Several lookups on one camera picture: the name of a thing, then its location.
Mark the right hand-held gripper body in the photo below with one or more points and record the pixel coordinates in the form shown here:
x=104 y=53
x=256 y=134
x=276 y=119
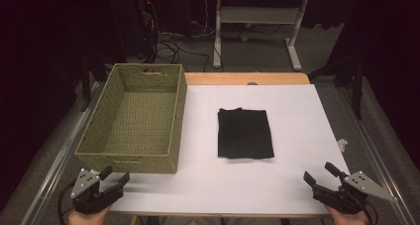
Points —
x=350 y=193

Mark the yellow ball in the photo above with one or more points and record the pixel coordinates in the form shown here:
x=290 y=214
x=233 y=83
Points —
x=247 y=25
x=244 y=38

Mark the black metal stand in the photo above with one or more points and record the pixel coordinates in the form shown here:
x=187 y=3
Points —
x=356 y=86
x=86 y=83

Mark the green woven basket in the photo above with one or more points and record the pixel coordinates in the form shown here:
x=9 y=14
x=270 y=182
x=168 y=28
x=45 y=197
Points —
x=138 y=126

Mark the white metal desk frame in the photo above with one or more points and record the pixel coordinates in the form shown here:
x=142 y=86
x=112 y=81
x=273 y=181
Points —
x=257 y=15

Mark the person's left hand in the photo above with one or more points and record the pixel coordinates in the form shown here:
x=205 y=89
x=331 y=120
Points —
x=86 y=218

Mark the person's right hand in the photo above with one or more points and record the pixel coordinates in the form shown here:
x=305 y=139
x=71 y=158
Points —
x=346 y=219

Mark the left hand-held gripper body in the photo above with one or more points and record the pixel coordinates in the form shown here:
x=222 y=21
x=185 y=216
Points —
x=88 y=198

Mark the crumpled white paper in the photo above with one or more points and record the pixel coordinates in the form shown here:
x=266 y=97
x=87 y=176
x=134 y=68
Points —
x=342 y=144

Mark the metal floor rail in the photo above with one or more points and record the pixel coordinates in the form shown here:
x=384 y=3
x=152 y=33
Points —
x=376 y=159
x=56 y=165

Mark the white board mat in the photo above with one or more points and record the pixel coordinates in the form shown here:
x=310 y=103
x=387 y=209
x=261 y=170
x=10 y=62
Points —
x=251 y=185

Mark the black cloth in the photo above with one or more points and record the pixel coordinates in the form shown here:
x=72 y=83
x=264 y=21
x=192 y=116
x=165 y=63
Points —
x=245 y=134

